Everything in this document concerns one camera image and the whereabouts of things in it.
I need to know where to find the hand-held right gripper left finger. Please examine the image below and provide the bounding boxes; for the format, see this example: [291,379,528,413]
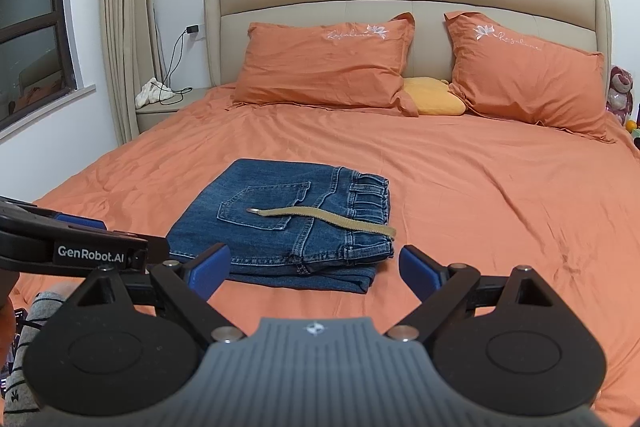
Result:
[75,243,247,344]

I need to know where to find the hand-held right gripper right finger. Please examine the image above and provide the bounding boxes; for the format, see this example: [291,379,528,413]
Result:
[384,244,556,344]

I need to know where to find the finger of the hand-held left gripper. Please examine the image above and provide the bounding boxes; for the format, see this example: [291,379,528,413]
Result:
[135,234,171,269]
[0,195,107,234]

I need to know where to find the blue denim pants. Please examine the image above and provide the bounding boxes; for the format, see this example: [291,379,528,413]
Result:
[166,158,396,295]

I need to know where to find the tan belt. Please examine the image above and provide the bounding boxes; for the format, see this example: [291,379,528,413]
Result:
[247,206,397,239]

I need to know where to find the person's grey striped leg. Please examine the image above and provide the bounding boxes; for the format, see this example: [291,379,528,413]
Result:
[0,289,69,414]

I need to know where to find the orange bed cover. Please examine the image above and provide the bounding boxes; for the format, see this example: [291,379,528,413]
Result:
[10,82,640,427]

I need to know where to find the beige nightstand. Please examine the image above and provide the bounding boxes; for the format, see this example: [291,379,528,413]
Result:
[135,87,213,134]

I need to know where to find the white crumpled cloth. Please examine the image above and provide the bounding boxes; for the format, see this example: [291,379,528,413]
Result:
[135,77,177,106]

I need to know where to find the yellow pillow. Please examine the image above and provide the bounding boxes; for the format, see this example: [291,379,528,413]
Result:
[402,77,467,116]

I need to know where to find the dark framed window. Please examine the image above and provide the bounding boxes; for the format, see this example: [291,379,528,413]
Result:
[0,0,80,124]

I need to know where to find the beige pleated curtain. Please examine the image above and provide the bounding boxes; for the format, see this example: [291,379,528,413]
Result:
[99,0,167,144]

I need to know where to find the orange embroidered pillow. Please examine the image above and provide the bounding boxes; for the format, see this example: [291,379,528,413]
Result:
[444,11,617,143]
[225,12,420,118]

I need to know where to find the pink plush toy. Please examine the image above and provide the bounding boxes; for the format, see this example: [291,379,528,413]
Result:
[606,66,636,126]

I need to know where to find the black charging cable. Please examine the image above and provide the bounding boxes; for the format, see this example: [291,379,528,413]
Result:
[160,32,194,96]

